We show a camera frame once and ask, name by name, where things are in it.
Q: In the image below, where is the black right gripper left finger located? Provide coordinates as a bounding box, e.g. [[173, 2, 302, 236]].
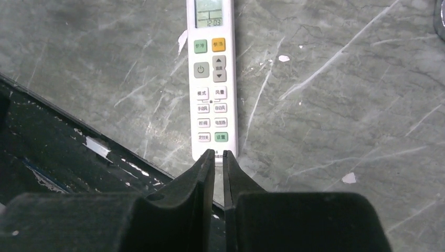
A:
[[1, 149, 215, 251]]

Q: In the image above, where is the white air conditioner remote control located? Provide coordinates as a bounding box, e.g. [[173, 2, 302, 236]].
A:
[[186, 0, 238, 165]]

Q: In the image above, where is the silver combination wrench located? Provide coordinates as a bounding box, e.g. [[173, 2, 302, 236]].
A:
[[433, 0, 445, 41]]

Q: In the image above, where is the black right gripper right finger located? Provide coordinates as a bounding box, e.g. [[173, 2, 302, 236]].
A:
[[223, 151, 391, 251]]

